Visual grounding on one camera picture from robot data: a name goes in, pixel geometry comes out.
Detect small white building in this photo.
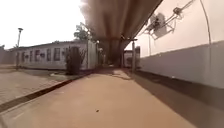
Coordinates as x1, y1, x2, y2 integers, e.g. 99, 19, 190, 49
122, 46, 141, 70

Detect dark tall bush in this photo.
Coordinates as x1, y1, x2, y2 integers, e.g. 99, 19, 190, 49
64, 46, 85, 76

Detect tan concrete walkway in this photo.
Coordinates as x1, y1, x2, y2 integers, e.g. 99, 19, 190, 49
0, 68, 198, 128

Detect brown canopy roof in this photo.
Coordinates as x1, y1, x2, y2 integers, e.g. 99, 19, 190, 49
79, 0, 164, 65

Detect green tree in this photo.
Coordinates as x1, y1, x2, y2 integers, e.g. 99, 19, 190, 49
73, 22, 94, 43

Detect white building with barred windows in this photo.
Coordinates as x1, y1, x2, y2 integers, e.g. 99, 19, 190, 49
8, 39, 100, 71

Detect white and grey building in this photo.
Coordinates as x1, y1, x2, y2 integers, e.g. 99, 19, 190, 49
134, 0, 224, 90

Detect dark kerb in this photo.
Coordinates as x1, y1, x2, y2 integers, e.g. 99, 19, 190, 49
0, 71, 92, 115

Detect brick paved yard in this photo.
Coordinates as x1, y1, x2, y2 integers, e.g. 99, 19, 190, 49
0, 67, 84, 106

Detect street lamp pole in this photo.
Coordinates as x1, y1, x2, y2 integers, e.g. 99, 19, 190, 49
15, 27, 25, 70

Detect grey canopy post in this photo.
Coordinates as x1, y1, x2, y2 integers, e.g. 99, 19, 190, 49
131, 38, 137, 73

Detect grey wall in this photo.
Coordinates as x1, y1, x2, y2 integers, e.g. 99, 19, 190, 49
0, 48, 17, 66

